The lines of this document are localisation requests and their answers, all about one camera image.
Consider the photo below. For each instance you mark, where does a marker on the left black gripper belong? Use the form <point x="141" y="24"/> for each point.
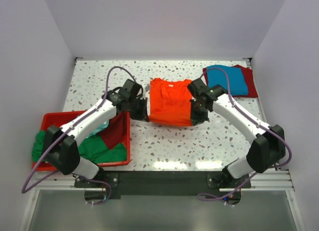
<point x="139" y="109"/>

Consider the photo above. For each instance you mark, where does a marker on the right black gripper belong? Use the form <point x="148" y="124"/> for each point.
<point x="198" y="111"/>

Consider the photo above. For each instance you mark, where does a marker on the orange t shirt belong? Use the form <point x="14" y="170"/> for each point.
<point x="170" y="102"/>

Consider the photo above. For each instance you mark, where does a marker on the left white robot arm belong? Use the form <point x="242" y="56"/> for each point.
<point x="60" y="146"/>

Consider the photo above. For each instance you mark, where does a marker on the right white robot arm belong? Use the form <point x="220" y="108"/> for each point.
<point x="267" y="142"/>

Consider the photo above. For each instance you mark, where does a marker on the light blue t shirt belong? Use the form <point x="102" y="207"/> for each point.
<point x="100" y="128"/>

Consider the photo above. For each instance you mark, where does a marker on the folded blue t shirt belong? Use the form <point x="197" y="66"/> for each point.
<point x="237" y="82"/>

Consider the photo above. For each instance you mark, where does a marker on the folded dark red t shirt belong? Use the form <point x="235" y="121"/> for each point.
<point x="249" y="79"/>

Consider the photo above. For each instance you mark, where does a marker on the green t shirt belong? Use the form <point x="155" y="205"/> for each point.
<point x="92" y="148"/>

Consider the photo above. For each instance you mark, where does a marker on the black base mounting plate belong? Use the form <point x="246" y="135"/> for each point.
<point x="204" y="185"/>

